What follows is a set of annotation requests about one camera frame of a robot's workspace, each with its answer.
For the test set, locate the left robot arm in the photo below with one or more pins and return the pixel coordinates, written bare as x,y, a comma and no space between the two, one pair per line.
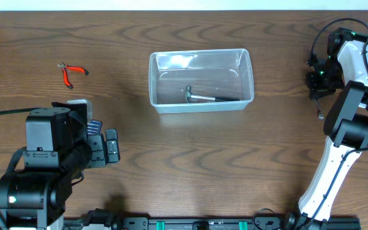
62,141

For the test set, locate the clear plastic container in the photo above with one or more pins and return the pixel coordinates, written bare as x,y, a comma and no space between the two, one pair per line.
218,73

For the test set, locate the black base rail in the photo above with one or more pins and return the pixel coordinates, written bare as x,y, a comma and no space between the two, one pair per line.
262,220

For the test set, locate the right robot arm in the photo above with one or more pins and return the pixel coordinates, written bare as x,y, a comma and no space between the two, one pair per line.
345,126

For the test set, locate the silver offset wrench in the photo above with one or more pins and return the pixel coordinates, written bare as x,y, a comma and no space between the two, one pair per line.
319,110

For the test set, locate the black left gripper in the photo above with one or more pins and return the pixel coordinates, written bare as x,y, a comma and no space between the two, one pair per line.
98,151

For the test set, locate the claw hammer black handle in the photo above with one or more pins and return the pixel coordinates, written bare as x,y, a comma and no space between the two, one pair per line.
190,97

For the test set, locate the blue screwdriver bit case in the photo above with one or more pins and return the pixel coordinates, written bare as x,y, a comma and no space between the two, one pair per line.
94,127

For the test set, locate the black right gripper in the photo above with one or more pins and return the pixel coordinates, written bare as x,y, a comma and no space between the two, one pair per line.
317,92

